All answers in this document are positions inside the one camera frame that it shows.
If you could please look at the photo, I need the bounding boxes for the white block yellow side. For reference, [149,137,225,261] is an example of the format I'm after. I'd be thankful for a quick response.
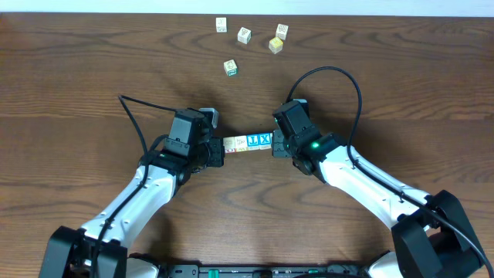
[259,133,272,150]

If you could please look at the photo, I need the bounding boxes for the red letter U block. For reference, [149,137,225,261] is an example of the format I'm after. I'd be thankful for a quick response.
[223,137,236,153]

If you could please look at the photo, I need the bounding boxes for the white block yellow edge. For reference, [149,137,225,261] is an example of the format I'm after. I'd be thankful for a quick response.
[246,134,259,151]

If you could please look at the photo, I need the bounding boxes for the plain yellow block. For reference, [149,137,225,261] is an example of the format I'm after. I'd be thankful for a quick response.
[234,135,248,152]

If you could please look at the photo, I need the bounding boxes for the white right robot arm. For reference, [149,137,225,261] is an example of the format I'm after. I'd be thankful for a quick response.
[273,100,490,277]

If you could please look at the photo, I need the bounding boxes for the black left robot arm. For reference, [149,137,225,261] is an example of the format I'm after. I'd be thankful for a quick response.
[39,108,225,277]

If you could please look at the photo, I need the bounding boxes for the white block teal side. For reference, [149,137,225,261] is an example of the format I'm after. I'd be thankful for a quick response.
[223,59,238,76]

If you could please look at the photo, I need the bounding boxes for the yellow topped block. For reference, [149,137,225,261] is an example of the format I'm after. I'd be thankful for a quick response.
[269,37,284,54]

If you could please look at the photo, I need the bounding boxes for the white patterned block top right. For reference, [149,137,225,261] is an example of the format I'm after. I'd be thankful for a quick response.
[276,24,289,40]

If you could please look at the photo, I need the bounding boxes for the white block tilted top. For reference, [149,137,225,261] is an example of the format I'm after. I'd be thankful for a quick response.
[237,27,252,44]

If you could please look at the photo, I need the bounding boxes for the white block top left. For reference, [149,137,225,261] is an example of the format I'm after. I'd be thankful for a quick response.
[215,17,228,32]

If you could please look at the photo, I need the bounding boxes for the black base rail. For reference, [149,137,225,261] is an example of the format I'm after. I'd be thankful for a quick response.
[157,264,370,278]

